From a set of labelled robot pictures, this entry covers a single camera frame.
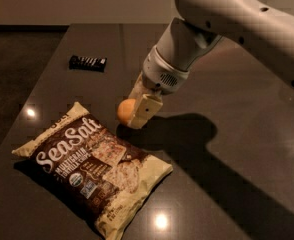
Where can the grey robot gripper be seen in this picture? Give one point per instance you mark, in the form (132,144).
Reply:
(161,73)

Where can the orange fruit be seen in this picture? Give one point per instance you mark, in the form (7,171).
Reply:
(125,110)

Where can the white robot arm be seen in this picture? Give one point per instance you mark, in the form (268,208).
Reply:
(265,32)

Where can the brown sea salt chip bag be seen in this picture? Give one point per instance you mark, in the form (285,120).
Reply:
(108,176)

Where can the black snack bar wrapper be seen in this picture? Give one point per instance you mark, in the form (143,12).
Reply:
(87,63)

